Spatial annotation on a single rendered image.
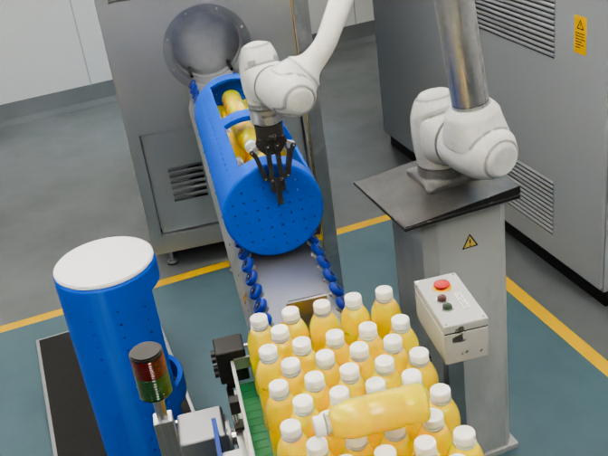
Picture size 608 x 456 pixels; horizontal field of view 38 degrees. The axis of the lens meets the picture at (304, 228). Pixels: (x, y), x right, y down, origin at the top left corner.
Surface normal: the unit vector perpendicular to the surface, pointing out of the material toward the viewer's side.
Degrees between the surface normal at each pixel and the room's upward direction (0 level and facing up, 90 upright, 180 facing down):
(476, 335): 90
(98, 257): 0
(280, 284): 0
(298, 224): 90
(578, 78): 90
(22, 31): 90
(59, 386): 0
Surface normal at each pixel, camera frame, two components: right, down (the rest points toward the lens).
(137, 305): 0.66, 0.27
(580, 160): -0.93, 0.26
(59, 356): -0.13, -0.87
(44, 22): 0.34, 0.40
